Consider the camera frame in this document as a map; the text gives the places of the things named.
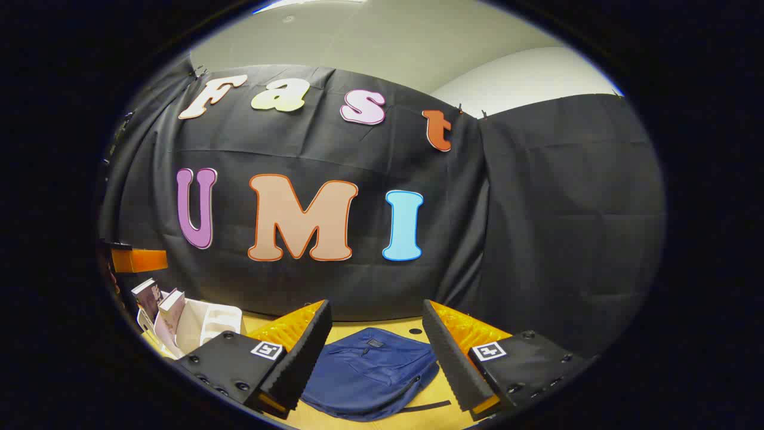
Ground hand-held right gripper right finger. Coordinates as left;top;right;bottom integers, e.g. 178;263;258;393
423;300;597;422

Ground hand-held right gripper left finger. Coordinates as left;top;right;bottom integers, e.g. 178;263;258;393
173;300;333;419

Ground blue schoolbag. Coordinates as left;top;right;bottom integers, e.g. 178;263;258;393
300;327;452;422

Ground white bookshelf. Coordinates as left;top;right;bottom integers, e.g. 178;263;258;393
136;297;244;360

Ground black backdrop cloth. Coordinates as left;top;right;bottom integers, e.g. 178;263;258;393
98;60;666;359

